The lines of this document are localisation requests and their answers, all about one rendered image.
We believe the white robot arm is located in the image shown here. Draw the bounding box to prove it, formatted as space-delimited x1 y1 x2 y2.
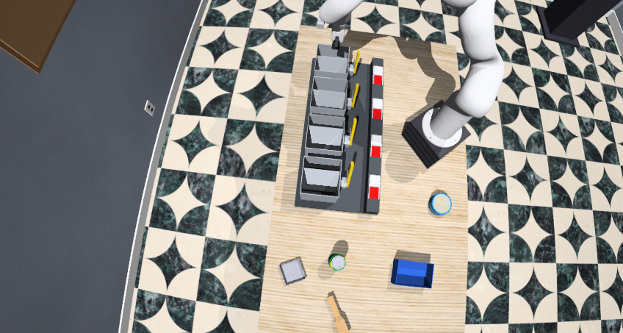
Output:
317 0 505 148

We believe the green and yellow drink can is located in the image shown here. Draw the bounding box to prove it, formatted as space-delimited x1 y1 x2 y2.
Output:
328 254 346 271

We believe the round tin with blue-rimmed lid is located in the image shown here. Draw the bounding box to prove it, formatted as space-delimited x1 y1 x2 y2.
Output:
428 193 452 215

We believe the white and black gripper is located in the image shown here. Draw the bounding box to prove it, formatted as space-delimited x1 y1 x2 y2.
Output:
331 22 346 50

